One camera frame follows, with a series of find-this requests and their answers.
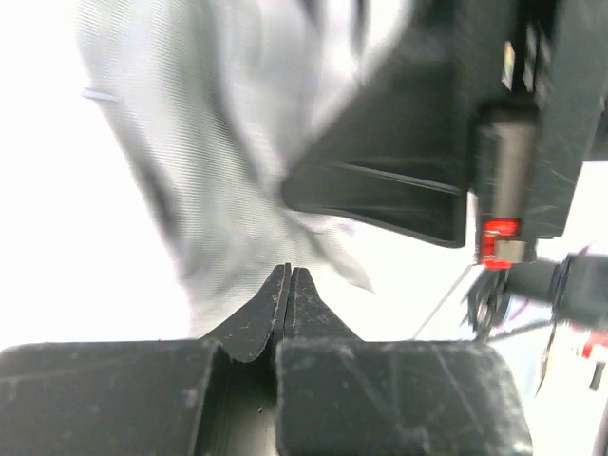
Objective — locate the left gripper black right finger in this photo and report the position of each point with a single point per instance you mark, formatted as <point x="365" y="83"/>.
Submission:
<point x="339" y="395"/>

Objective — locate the grey skirt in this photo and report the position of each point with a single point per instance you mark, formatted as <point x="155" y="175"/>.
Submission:
<point x="213" y="102"/>

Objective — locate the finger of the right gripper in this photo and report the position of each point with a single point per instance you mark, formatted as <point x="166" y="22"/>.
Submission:
<point x="390" y="158"/>

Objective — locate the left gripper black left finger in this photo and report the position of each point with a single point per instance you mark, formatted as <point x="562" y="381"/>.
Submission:
<point x="209" y="396"/>

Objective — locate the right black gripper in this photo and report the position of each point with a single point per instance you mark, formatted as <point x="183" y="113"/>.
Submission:
<point x="530" y="147"/>

